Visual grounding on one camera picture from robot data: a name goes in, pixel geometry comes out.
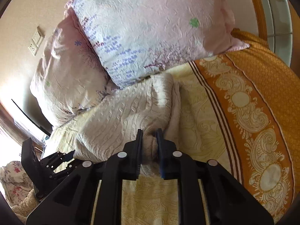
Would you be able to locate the wooden framed window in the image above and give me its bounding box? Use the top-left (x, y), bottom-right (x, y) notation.
top-left (252, 0), bottom-right (293, 67)

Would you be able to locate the pink floral left pillow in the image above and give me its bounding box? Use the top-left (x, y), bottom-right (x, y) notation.
top-left (30, 8), bottom-right (117, 128)

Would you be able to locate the white wall switch panel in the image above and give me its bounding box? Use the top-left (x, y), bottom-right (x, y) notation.
top-left (28, 26), bottom-right (44, 56)

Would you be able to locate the pink floral pillow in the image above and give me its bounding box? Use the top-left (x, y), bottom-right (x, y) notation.
top-left (66, 0), bottom-right (249, 88)
top-left (30, 8), bottom-right (117, 128)

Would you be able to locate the beige cable knit sweater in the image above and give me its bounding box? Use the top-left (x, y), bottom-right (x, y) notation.
top-left (74, 73), bottom-right (181, 177)

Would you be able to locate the pink floral right pillow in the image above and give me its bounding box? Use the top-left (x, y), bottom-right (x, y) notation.
top-left (66, 0), bottom-right (249, 88)

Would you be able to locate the yellow orange patterned bedsheet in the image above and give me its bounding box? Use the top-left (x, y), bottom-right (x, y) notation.
top-left (47, 30), bottom-right (299, 224)

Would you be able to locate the floral cushion on floor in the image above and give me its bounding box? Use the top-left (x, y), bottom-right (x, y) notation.
top-left (0, 160), bottom-right (41, 223)

